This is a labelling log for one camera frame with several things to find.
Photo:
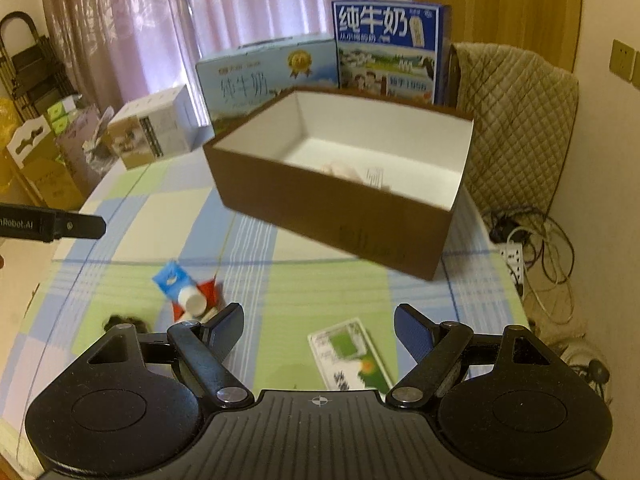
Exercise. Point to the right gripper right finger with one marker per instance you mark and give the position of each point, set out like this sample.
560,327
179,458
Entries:
414,330

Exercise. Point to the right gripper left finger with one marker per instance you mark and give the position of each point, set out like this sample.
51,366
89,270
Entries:
226,329

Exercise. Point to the blue sachet packet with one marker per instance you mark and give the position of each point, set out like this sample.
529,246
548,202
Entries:
171,279

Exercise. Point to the white cotton ball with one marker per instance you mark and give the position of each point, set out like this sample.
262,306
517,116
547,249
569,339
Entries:
341,170

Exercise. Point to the white paper medicine box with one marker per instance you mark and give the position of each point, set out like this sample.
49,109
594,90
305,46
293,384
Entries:
374,177

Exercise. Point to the white small bottle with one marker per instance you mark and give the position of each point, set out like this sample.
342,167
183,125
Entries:
192,300

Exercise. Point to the red candy wrapper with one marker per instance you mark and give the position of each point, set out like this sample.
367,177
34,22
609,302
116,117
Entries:
210,290

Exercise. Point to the green white medicine box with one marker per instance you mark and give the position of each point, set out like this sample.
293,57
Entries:
347,360

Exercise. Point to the black hair scrunchie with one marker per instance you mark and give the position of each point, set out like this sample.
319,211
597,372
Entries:
116,320

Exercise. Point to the checked pastel tablecloth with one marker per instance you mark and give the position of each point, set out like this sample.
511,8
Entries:
288,286

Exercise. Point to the box of paper clutter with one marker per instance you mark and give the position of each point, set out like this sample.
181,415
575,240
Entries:
84,148

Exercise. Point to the white power strip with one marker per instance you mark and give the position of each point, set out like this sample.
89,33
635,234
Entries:
512,254

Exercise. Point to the black folding step ladder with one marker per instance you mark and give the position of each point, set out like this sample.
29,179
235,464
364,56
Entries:
34,78

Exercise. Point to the brown open cardboard box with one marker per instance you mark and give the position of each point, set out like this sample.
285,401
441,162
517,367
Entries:
267,166

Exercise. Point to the white printed product box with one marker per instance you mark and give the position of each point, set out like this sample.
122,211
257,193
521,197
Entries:
155,127

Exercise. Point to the pink window curtain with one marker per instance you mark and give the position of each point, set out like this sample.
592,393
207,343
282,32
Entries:
115,51

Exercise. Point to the quilted beige chair cover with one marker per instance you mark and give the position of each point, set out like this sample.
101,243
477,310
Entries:
524,111

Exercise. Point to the light blue milk carton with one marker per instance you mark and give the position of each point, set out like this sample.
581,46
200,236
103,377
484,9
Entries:
235,82

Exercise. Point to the dark blue milk carton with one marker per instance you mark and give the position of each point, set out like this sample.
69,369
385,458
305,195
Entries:
393,48

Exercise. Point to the wall socket plate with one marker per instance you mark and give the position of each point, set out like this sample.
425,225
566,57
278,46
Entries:
624,62

